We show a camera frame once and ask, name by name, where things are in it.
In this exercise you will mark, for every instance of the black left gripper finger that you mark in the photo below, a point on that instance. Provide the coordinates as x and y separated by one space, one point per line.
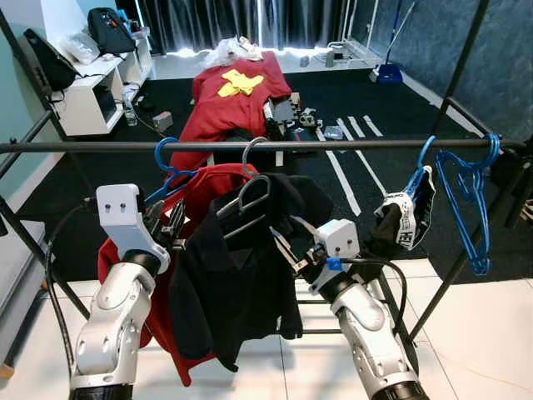
177 221
156 212

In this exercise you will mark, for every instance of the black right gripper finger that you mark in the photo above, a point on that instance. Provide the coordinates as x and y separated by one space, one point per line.
288 247
306 228

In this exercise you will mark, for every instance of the red shirt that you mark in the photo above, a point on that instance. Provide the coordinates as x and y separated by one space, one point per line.
204 187

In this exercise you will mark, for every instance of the grey clothes hanger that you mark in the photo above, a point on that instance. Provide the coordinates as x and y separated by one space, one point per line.
243 158

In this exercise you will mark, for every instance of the black shirt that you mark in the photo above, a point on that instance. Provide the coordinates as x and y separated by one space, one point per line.
233 283

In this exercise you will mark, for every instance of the black foam floor mat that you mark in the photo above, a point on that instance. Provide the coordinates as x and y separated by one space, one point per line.
83 175

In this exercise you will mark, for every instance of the black garment with white print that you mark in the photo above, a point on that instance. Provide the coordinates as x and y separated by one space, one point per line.
391 233

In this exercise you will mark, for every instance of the small grey box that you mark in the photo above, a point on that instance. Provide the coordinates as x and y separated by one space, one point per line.
162 122

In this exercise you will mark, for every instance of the black metal clothes rack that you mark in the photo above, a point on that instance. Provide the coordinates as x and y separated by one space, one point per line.
350 143

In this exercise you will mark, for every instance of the grey flat pad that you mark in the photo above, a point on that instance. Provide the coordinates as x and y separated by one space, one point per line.
333 132

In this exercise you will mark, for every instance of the red cloth with yellow star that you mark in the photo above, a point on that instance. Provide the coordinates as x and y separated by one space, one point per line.
225 112

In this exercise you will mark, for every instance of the grey metal device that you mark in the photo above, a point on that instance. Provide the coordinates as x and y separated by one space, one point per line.
283 108

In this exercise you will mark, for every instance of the white shelf unit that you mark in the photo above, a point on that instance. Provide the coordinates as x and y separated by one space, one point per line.
83 108

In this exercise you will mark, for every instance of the white plastic bag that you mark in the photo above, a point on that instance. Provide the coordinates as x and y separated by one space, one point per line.
229 54

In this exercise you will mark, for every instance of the clear plastic bag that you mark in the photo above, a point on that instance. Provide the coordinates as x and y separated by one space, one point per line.
82 48

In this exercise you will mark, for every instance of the black flat bag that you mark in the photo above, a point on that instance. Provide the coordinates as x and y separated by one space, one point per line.
50 62

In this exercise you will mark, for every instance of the black backpack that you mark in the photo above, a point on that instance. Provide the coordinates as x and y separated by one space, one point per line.
108 29

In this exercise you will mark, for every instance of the black curtain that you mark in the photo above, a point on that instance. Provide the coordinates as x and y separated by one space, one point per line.
208 21

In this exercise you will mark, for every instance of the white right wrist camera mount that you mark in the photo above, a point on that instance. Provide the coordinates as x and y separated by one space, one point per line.
340 237

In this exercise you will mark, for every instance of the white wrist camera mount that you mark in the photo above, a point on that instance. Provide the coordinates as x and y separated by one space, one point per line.
121 208
340 237

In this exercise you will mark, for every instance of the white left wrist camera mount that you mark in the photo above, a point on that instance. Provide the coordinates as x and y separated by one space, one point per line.
121 208

